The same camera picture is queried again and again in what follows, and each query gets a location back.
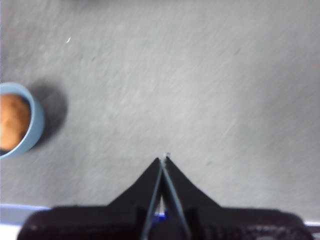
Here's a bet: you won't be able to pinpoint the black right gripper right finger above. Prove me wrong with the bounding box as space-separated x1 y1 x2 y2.
163 157 314 240

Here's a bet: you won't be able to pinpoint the blue ribbed bowl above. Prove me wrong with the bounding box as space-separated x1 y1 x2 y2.
0 82 46 160

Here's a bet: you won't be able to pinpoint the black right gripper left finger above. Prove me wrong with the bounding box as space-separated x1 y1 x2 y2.
16 157 164 240

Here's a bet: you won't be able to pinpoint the brown potato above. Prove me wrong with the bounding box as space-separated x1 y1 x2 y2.
0 93 32 151

